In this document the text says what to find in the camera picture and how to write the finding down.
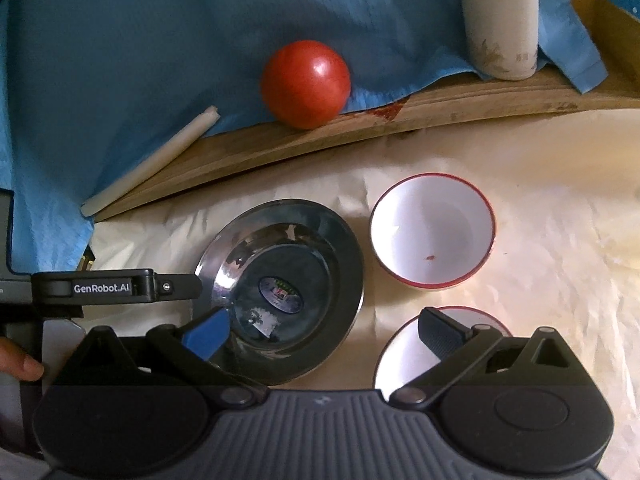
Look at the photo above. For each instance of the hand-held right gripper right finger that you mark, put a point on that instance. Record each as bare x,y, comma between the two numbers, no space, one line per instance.
440,335

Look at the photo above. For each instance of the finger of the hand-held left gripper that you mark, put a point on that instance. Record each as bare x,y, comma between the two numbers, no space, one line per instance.
177,286

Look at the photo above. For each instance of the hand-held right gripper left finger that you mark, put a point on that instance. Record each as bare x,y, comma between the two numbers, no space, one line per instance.
207,336

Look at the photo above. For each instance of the white red-rimmed bowl with speck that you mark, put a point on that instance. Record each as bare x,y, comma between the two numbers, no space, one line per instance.
435,225

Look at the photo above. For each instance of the person's left hand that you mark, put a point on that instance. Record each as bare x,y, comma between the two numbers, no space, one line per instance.
22,362

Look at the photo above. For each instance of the white stick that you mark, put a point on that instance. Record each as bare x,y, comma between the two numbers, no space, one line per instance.
150,160

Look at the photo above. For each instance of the cream paper sheet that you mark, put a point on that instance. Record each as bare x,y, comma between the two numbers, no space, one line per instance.
550,210

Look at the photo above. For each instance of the blue cloth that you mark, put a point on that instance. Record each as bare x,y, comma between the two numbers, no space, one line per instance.
125,60

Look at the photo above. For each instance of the curved wooden board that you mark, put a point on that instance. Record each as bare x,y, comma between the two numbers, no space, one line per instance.
450,105

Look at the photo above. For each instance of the red tomato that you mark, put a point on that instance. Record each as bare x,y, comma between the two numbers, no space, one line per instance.
305,85

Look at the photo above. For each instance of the white thermos cup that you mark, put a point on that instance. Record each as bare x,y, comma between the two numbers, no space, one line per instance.
500,25

